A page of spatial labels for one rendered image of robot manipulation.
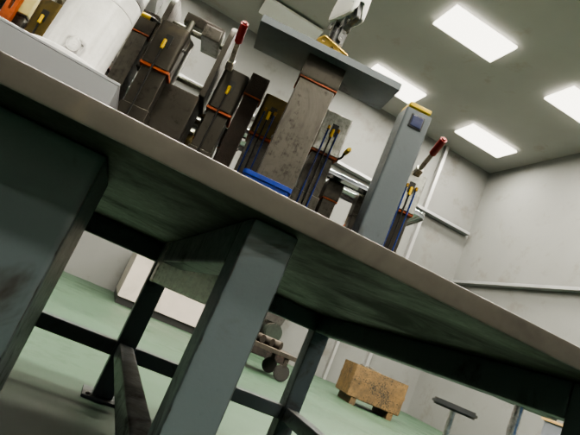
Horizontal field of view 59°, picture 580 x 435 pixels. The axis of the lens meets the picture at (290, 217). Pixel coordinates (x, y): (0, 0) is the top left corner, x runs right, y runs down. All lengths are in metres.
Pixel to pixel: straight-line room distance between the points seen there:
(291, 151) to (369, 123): 10.72
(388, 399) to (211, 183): 7.17
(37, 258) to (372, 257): 0.51
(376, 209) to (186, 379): 0.65
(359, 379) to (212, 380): 6.86
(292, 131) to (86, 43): 0.48
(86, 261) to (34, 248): 9.32
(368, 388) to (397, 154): 6.54
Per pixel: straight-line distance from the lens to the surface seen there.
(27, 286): 0.87
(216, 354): 0.79
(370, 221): 1.23
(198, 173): 0.74
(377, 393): 7.73
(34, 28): 1.52
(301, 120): 1.24
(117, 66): 1.40
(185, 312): 7.76
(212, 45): 1.44
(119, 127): 0.74
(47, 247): 0.87
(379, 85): 1.32
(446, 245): 12.55
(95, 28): 1.04
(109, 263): 10.17
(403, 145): 1.30
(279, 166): 1.20
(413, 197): 1.45
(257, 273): 0.79
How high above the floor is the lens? 0.51
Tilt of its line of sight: 12 degrees up
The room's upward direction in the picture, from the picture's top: 23 degrees clockwise
